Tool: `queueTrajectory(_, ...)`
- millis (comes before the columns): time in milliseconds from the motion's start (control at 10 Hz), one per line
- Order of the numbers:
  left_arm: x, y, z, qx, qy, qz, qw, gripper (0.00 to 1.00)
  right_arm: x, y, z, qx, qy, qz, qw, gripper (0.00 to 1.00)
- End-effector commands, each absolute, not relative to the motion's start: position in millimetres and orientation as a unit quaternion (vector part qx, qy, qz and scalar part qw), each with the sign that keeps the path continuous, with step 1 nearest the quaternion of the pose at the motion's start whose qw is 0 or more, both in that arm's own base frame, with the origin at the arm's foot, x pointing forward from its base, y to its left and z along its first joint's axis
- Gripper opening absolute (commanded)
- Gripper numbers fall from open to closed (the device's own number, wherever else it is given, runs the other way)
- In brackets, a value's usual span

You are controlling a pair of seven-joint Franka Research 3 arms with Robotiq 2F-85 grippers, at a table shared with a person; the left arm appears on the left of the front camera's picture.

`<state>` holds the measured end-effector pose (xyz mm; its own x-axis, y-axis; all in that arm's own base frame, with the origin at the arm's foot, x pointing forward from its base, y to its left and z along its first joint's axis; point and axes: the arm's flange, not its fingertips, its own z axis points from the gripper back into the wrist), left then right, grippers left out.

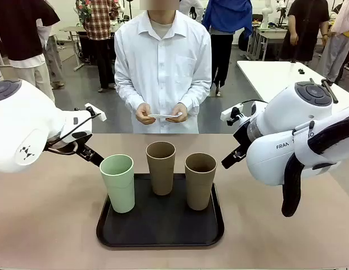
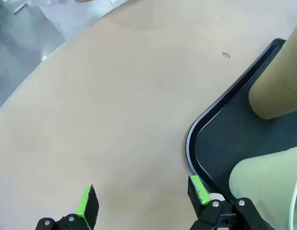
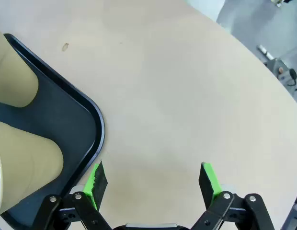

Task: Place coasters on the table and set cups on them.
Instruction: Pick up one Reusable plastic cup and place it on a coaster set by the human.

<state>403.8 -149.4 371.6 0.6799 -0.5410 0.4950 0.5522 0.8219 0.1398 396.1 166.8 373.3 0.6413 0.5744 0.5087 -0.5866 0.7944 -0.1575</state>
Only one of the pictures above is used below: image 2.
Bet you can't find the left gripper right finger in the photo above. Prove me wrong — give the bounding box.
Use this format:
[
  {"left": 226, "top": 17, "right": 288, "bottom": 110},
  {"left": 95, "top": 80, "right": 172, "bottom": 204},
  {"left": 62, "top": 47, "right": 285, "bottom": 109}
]
[{"left": 187, "top": 174, "right": 268, "bottom": 230}]

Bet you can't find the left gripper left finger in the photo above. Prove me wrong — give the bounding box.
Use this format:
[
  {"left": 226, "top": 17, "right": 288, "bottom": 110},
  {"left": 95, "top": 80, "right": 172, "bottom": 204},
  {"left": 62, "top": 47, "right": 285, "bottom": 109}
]
[{"left": 35, "top": 184, "right": 100, "bottom": 230}]

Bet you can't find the pale green tall cup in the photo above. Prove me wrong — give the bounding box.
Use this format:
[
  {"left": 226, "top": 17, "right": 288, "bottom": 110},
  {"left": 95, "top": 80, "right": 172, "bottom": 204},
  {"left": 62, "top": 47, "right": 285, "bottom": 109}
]
[{"left": 228, "top": 146, "right": 297, "bottom": 230}]

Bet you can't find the brown tall cup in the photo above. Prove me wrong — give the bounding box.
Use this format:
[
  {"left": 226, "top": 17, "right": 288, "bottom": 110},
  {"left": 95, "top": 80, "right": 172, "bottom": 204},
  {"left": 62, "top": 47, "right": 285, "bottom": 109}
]
[{"left": 248, "top": 19, "right": 297, "bottom": 120}]

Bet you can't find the black plastic tray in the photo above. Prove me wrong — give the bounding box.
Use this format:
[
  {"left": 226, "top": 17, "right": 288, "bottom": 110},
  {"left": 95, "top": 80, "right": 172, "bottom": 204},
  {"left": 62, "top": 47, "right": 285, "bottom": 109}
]
[{"left": 186, "top": 37, "right": 297, "bottom": 230}]

